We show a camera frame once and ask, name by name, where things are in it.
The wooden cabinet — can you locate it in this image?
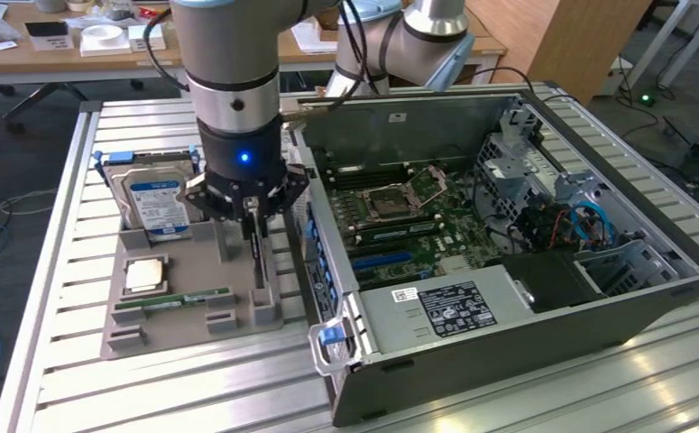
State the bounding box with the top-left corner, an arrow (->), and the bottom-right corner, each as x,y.
465,0 -> 655,103

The black chair base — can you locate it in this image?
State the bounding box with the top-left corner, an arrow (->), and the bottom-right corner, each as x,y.
2,80 -> 145,134

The white desk frame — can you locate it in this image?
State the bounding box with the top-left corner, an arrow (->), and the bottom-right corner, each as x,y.
621,0 -> 699,124

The white box with black lid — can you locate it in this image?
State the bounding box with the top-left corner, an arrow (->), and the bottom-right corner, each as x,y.
22,21 -> 76,51

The CPU chip with metal lid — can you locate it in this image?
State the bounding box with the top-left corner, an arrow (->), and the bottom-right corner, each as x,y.
124,259 -> 166,292

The stack of white papers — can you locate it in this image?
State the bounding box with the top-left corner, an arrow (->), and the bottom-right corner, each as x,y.
290,22 -> 337,55

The black power cable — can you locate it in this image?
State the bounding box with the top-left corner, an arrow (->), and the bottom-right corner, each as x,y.
472,66 -> 569,100

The dark filled bag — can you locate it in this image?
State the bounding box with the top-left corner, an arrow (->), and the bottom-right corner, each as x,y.
96,0 -> 137,22

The white tape roll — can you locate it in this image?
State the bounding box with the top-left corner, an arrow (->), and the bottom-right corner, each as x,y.
80,24 -> 122,46

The black fan shroud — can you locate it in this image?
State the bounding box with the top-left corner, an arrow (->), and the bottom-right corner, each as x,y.
501,250 -> 607,315

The metal socket cover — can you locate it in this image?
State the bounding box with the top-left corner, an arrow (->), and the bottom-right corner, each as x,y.
408,165 -> 449,208

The black expansion slot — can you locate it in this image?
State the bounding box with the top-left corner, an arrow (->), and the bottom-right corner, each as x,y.
348,241 -> 411,261

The wooden desk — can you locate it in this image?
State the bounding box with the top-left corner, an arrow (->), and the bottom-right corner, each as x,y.
0,0 -> 507,87

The grey power supply unit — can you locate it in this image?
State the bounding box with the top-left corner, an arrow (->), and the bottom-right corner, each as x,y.
357,265 -> 533,355

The dark grey PC case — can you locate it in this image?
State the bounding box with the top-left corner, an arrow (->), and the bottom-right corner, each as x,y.
269,88 -> 699,428

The low metal disk bay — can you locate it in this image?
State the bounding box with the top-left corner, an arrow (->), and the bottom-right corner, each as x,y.
573,238 -> 687,299

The grey parts rack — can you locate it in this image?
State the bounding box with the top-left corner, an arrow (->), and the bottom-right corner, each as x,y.
100,216 -> 288,362

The CPU socket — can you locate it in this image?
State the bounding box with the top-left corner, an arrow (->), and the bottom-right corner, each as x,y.
367,184 -> 413,222

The graphics card with black cooler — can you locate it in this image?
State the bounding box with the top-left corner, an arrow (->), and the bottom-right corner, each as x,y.
244,198 -> 269,292

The green RAM stick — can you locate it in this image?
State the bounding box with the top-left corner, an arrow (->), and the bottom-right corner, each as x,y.
113,288 -> 229,310

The flat white box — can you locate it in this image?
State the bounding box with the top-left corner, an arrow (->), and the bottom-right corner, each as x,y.
78,38 -> 133,59

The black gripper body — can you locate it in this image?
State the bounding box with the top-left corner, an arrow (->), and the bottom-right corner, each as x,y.
196,115 -> 293,222

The tall metal disk bay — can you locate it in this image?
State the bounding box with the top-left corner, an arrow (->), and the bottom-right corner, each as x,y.
473,106 -> 567,217

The blue wire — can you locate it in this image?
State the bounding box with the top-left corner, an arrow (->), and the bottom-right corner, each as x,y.
568,204 -> 619,249

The hard disk in blue caddy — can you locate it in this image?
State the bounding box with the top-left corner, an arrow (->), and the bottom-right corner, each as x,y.
92,146 -> 202,240

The green motherboard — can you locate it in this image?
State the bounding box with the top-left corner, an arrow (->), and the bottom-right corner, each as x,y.
324,148 -> 507,290

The brown cardboard box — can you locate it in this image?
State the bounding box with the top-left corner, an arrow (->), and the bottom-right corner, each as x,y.
313,8 -> 341,32

